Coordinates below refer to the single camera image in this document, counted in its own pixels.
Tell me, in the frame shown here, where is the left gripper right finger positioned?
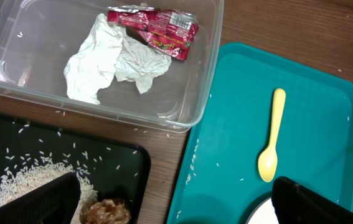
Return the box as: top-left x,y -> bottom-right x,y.
271,176 -> 353,224

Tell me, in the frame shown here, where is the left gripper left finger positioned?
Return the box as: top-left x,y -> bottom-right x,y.
0,172 -> 81,224

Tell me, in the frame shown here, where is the pile of white rice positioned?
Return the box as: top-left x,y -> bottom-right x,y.
0,136 -> 139,224

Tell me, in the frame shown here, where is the brown food scrap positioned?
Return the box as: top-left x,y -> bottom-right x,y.
80,198 -> 131,224

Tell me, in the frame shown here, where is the black waste tray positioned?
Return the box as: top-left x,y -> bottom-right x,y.
0,108 -> 151,224

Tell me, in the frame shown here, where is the large white plate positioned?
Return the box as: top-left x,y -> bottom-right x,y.
245,197 -> 279,224

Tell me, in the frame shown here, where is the yellow plastic spoon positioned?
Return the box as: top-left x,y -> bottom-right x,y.
258,88 -> 286,182

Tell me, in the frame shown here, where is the teal serving tray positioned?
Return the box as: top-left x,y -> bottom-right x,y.
167,43 -> 353,223

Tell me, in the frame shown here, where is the clear plastic bin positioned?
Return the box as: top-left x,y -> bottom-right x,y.
0,0 -> 224,133

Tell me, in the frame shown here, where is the crumpled white paper napkin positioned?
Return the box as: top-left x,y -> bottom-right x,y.
64,14 -> 172,105

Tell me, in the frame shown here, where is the red snack wrapper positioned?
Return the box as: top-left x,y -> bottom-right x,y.
107,5 -> 199,60

